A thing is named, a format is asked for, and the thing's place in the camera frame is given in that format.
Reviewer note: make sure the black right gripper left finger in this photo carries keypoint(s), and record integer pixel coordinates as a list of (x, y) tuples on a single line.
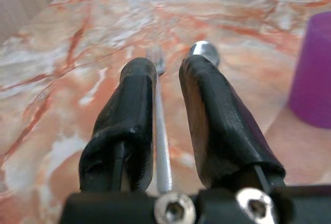
[(124, 120)]

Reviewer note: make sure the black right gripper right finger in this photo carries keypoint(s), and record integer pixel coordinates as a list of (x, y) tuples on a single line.
[(222, 120)]

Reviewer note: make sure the silver metal fork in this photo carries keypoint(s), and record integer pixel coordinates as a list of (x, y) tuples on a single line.
[(162, 141)]

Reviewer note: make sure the silver metal spoon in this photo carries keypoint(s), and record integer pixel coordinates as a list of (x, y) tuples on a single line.
[(205, 51)]

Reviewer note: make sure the purple plastic cup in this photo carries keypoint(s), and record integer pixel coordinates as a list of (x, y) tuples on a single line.
[(314, 76)]

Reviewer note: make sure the light wooden cabinet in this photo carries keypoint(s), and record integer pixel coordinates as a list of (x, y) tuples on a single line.
[(18, 4)]

